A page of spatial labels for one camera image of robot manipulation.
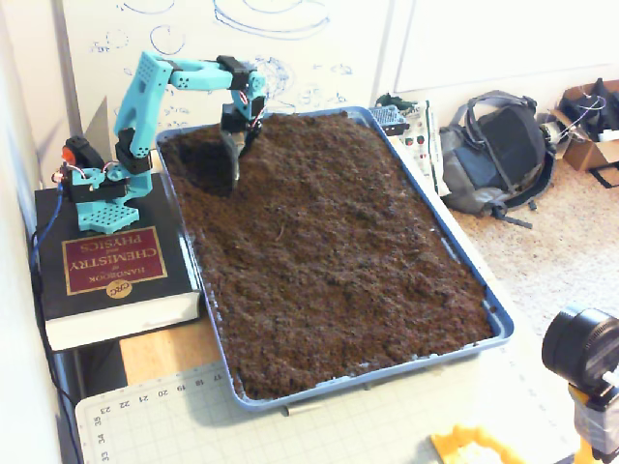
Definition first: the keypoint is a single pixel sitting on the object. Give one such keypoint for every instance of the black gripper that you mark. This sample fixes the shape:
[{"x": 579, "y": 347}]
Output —
[{"x": 232, "y": 127}]

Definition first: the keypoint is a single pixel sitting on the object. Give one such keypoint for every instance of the brown soil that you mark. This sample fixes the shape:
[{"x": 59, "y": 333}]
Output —
[{"x": 329, "y": 251}]

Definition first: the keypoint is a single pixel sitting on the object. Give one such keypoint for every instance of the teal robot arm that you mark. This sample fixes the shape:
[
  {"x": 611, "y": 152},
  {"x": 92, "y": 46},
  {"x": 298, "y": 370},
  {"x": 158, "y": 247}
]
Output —
[{"x": 140, "y": 106}]

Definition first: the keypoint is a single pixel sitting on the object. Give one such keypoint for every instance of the whiteboard with blue drawings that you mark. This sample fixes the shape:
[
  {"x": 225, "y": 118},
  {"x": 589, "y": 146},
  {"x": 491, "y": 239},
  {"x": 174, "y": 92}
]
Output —
[{"x": 217, "y": 29}]

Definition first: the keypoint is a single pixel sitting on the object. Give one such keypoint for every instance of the black perforated box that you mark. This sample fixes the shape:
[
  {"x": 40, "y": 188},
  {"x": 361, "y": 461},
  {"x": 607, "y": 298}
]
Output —
[{"x": 389, "y": 118}]

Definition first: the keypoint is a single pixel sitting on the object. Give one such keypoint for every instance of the white potting soil bag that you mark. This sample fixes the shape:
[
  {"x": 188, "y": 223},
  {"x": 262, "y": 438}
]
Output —
[{"x": 425, "y": 145}]

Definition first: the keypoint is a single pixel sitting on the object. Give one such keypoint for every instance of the black chemistry physics handbook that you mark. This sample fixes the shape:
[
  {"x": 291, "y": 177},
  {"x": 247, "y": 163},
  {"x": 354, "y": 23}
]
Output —
[{"x": 53, "y": 270}]

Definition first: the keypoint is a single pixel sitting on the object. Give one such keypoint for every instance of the grey backpack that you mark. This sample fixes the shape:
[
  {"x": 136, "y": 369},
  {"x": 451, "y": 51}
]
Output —
[{"x": 503, "y": 145}]

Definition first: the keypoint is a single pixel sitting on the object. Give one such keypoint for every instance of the short metal rod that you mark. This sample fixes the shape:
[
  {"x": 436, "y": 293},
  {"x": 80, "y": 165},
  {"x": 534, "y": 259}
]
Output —
[{"x": 302, "y": 409}]

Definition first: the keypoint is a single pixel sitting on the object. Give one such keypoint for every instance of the blank white board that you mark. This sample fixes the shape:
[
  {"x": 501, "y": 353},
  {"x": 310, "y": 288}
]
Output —
[{"x": 508, "y": 38}]

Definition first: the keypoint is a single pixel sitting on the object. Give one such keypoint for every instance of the grey cutting mat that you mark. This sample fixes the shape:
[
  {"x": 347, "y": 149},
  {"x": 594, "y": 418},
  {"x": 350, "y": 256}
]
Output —
[{"x": 338, "y": 435}]

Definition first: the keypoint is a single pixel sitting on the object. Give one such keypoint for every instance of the blue plastic tray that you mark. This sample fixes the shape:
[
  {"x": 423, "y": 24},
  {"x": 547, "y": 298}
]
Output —
[{"x": 503, "y": 328}]

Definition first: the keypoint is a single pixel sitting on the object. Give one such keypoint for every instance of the cardboard box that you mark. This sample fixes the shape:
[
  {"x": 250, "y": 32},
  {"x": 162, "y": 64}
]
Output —
[{"x": 585, "y": 152}]

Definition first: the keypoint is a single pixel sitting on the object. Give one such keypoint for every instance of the yellow plastic object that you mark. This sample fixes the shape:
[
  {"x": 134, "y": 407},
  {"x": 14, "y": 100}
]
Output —
[{"x": 464, "y": 444}]

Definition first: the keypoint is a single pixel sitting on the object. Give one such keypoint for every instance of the black camera lens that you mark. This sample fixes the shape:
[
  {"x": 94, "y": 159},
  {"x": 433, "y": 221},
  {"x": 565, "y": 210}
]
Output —
[{"x": 575, "y": 348}]

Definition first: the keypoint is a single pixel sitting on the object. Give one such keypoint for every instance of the yellow camera stand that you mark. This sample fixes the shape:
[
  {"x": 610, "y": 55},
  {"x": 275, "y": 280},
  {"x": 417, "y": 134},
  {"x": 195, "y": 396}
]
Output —
[{"x": 592, "y": 425}]

